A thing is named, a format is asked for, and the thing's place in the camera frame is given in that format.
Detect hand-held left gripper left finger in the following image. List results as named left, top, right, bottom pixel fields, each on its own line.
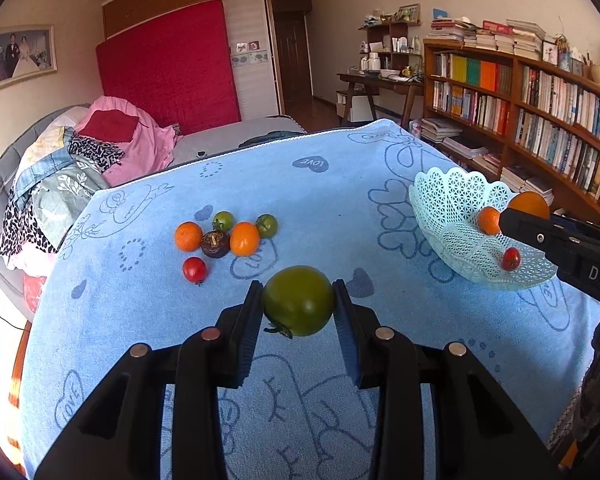
left=34, top=280, right=266, bottom=480

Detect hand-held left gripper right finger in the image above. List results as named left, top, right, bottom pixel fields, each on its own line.
left=332, top=279, right=563, bottom=480

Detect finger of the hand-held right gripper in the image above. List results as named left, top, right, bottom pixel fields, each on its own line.
left=550, top=213, right=600, bottom=234
left=498, top=208, right=597, bottom=274

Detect orange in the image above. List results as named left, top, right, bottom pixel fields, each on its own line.
left=508, top=192, right=551, bottom=220
left=478, top=206, right=503, bottom=236
left=174, top=221, right=204, bottom=253

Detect large dark green tomato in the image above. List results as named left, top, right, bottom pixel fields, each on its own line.
left=263, top=266, right=336, bottom=338

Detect light blue plastic lattice basket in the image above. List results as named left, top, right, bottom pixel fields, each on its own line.
left=408, top=167, right=558, bottom=292

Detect orange tomato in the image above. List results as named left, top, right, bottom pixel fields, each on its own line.
left=229, top=221, right=261, bottom=257

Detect dark purple mangosteen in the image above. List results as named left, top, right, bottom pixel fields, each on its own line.
left=201, top=230, right=231, bottom=259

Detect piles of floor books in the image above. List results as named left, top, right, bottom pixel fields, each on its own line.
left=420, top=117, right=556, bottom=206

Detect wooden bookshelf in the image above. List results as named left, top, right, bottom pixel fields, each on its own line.
left=422, top=37, right=600, bottom=233

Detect rows of shelved books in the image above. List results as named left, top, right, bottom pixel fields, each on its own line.
left=432, top=52, right=600, bottom=211

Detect blue printed towel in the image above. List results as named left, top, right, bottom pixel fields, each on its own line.
left=19, top=118, right=600, bottom=480

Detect stack of books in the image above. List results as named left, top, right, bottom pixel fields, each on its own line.
left=430, top=17, right=548, bottom=61

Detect dark green clothing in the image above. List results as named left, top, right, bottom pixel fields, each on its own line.
left=238, top=131, right=308, bottom=148

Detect white storage box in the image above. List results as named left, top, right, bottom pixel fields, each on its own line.
left=336, top=91, right=373, bottom=123

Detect wooden desk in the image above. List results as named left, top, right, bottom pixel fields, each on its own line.
left=337, top=72, right=426, bottom=128

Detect pink blanket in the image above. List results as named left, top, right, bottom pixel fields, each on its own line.
left=75, top=96, right=183, bottom=188

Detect red plastic bag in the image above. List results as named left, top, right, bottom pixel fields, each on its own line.
left=24, top=274, right=48, bottom=313

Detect green leaf print cloth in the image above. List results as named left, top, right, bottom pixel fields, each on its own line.
left=30, top=165, right=106, bottom=251

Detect black white patterned garment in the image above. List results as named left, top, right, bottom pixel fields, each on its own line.
left=69, top=135, right=126, bottom=171
left=0, top=182, right=58, bottom=257

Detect small wooden desktop shelf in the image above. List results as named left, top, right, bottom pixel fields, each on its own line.
left=365, top=20, right=423, bottom=73

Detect red pillow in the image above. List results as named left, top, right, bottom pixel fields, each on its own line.
left=78, top=109, right=140, bottom=143

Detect blue denim garment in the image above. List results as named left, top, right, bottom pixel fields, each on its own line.
left=12, top=152, right=106, bottom=196

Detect yellow white floral quilt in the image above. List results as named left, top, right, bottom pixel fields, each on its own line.
left=15, top=125, right=76, bottom=181

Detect wardrobe door stickers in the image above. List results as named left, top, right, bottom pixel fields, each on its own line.
left=230, top=40, right=271, bottom=68

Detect dark wooden door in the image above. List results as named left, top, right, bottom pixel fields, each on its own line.
left=271, top=7, right=313, bottom=103

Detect red mattress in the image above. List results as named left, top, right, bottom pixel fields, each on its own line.
left=96, top=0, right=242, bottom=136

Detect framed portrait photo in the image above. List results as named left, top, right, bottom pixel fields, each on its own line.
left=0, top=25, right=58, bottom=97

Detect black cable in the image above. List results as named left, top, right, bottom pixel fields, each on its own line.
left=0, top=295, right=31, bottom=332

